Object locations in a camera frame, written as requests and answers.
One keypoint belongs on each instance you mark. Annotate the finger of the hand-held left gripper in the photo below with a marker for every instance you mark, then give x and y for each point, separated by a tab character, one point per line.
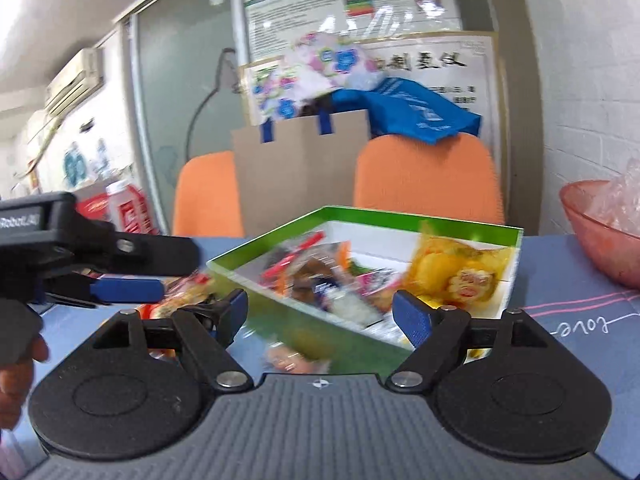
150	257
127	291

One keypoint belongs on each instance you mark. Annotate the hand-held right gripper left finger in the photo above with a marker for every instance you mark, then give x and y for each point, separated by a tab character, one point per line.
239	315

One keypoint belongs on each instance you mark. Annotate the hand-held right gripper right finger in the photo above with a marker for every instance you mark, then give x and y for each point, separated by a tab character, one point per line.
412	317

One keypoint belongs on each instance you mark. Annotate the green cardboard box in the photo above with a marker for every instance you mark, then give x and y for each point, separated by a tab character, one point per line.
280	320

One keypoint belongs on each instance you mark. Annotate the yellow red snack packet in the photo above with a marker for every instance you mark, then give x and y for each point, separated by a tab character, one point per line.
187	292

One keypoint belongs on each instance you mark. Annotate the pile of mixed snacks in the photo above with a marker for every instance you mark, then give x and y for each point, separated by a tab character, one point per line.
345	305

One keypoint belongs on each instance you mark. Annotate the person's left hand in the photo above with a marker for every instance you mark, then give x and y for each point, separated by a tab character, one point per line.
15	390

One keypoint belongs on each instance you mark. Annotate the white bottle red label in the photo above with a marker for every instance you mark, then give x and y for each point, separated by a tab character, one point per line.
131	210

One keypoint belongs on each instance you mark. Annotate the yellow cartoon snack packet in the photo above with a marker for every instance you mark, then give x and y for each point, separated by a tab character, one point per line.
450	265

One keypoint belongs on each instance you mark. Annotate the small red container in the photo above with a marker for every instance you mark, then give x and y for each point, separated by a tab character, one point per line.
94	208

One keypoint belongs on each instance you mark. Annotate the small orange chair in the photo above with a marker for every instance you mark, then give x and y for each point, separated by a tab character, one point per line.
205	195

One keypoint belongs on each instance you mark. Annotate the large orange chair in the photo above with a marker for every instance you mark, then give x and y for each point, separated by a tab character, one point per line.
425	175

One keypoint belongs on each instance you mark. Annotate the brown cardboard box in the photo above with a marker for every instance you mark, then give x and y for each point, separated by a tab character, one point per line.
300	170

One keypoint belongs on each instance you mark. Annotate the white air conditioner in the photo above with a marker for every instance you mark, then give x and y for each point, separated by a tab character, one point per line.
75	80

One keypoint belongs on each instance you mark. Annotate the blue tablecloth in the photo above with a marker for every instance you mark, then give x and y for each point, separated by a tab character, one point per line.
575	280

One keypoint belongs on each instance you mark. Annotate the blue tape strip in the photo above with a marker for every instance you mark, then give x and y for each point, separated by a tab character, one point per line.
267	131
325	122

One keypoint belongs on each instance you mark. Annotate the frosted glass partition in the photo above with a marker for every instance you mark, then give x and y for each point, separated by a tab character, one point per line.
170	85

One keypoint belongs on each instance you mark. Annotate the pink plastic bowl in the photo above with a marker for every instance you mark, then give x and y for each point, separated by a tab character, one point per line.
595	245

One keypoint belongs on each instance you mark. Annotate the blue plastic bag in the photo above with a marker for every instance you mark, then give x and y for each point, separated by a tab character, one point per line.
425	110

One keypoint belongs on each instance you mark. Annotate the clear plastic food bag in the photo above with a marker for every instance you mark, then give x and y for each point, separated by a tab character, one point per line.
620	200

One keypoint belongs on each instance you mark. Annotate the framed calligraphy poster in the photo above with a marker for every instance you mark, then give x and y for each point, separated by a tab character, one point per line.
482	85

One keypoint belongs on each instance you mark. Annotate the floral cloth bundle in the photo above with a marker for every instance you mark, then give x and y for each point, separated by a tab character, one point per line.
320	65

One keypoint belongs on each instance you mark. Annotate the blue cartoon wall sticker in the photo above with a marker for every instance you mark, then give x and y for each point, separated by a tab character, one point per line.
76	165

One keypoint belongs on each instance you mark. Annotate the green header wall poster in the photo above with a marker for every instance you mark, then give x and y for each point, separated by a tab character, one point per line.
290	10

